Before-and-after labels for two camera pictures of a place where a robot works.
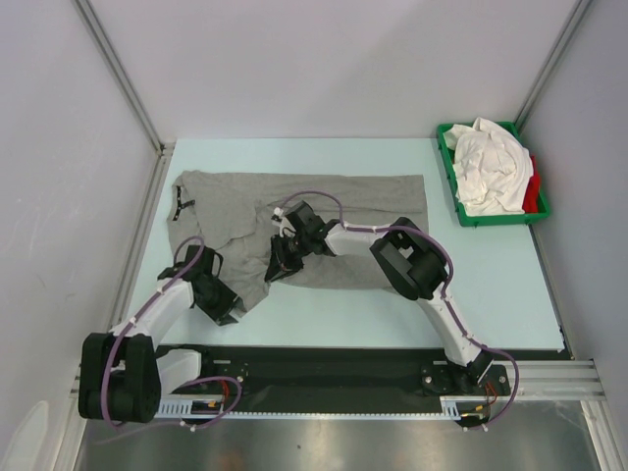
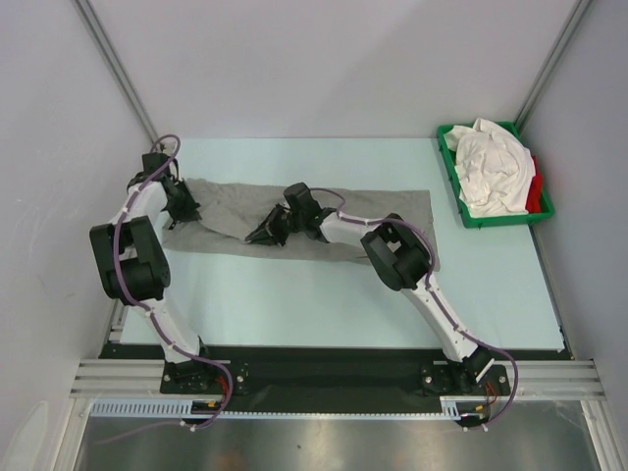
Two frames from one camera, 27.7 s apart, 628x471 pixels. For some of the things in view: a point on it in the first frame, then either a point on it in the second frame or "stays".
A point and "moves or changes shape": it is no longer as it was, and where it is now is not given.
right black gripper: (281, 263) to (273, 235)
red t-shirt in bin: (531, 197) stays
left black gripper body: (218, 302) to (183, 206)
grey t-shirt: (234, 211) moves or changes shape
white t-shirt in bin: (493, 169) stays
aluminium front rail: (535, 379) stays
